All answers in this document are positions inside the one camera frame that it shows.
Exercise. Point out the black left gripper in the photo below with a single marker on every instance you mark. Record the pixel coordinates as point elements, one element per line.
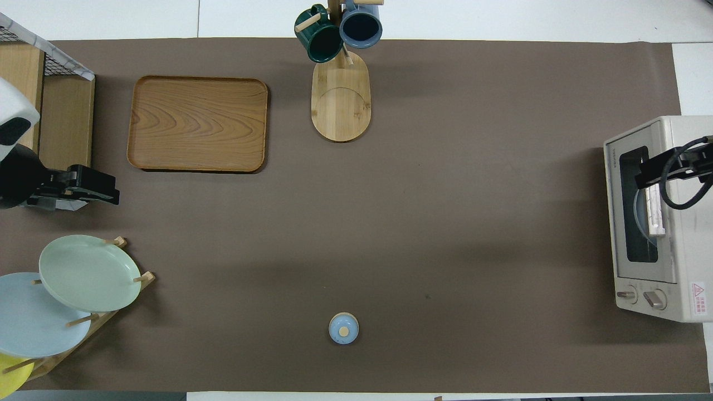
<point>78,182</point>

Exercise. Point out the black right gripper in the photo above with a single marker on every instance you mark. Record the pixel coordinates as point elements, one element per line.
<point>693,164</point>

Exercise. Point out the light blue round plate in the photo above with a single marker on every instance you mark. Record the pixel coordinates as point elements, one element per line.
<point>640,220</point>

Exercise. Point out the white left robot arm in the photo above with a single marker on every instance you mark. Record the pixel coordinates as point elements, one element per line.
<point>16,178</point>

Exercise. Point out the beige toaster oven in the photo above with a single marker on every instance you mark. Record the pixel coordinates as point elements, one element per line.
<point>690,250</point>

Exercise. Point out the wooden two-step shelf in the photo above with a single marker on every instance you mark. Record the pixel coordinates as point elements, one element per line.
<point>64,122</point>

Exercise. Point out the pale green plate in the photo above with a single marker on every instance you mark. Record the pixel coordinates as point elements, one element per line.
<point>89,273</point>

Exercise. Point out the wooden serving tray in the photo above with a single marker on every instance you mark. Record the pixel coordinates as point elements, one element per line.
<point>198,122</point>

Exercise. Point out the wooden plate rack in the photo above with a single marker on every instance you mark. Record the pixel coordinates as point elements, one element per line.
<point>103,320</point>

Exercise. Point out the light blue racked plate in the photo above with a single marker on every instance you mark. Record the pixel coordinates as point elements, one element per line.
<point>33,323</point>

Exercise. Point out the brown table mat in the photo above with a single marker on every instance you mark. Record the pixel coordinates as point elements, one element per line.
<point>473,223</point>

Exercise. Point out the yellow plate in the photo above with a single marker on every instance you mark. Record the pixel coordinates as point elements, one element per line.
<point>11,379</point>

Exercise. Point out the wooden mug tree stand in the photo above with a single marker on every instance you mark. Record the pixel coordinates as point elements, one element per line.
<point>341,106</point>

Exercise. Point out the dark green mug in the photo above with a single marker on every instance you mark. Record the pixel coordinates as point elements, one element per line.
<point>322,43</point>

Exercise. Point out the blue mug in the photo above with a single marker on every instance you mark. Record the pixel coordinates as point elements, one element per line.
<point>361,27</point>

